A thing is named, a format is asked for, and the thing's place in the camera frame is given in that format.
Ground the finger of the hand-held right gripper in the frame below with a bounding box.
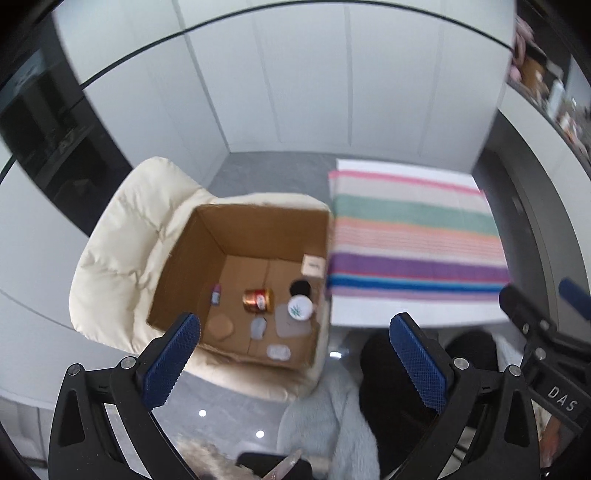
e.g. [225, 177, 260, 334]
[499, 284, 557, 354]
[558, 277, 591, 317]

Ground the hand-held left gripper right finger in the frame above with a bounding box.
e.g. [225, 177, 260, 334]
[389, 312, 541, 480]

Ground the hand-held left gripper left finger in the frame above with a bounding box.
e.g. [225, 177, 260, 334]
[48, 311, 202, 480]

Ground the beige powder puff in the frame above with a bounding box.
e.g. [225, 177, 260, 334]
[205, 315, 234, 341]

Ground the gold can yellow lid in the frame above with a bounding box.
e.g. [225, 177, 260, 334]
[243, 288, 273, 315]

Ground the brown cardboard box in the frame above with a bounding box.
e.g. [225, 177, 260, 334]
[146, 204, 334, 372]

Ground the frosted translucent square container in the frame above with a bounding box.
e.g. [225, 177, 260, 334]
[276, 302, 312, 339]

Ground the person's left leg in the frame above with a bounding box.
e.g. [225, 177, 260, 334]
[360, 330, 444, 480]

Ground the person's leg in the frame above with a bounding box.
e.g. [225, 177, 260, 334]
[360, 330, 444, 480]
[445, 330, 499, 374]

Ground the person's right leg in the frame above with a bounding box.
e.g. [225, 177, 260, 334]
[445, 330, 499, 374]

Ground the grey fleece garment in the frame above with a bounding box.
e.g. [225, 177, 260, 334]
[277, 364, 382, 480]

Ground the striped colourful cloth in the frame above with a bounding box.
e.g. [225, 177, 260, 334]
[325, 169, 511, 303]

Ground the cream padded chair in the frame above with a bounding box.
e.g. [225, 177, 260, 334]
[69, 157, 333, 401]

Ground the white plastic bottle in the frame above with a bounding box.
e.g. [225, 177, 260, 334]
[547, 78, 565, 114]

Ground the brown cardboard packet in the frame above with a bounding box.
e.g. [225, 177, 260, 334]
[522, 58, 546, 89]

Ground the black glass-front cabinet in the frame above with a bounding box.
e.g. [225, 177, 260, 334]
[0, 18, 134, 238]

